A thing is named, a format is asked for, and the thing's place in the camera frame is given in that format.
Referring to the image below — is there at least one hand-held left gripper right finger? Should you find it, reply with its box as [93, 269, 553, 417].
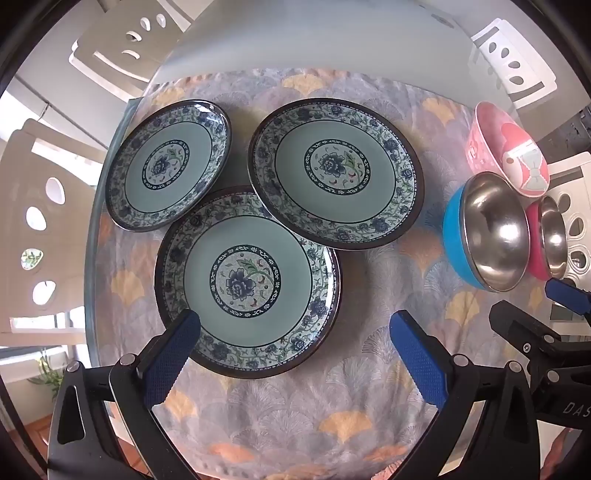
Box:
[389, 309, 541, 480]

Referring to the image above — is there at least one green potted plant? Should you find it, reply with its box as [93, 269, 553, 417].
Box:
[28, 348, 63, 393]

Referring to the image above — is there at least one white chair with oval holes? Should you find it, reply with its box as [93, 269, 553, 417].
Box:
[468, 18, 559, 112]
[68, 0, 195, 97]
[547, 151, 591, 324]
[0, 117, 108, 347]

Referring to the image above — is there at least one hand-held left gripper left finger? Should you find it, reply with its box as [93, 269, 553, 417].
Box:
[46, 309, 204, 480]

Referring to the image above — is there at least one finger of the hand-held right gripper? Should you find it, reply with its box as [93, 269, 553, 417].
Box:
[488, 300, 566, 370]
[544, 278, 591, 320]

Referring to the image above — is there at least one pink printed bowl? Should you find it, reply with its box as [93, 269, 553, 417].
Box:
[466, 102, 550, 198]

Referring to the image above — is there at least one fan-patterned tablecloth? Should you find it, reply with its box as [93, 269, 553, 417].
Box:
[95, 68, 555, 480]

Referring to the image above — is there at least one blue floral ceramic plate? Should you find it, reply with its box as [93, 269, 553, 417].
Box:
[248, 98, 424, 251]
[105, 99, 232, 232]
[154, 186, 342, 380]

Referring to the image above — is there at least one blue steel-lined bowl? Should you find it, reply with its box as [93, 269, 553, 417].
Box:
[442, 172, 531, 292]

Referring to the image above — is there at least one pink steel-lined bowl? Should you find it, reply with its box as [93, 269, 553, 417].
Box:
[524, 195, 568, 281]

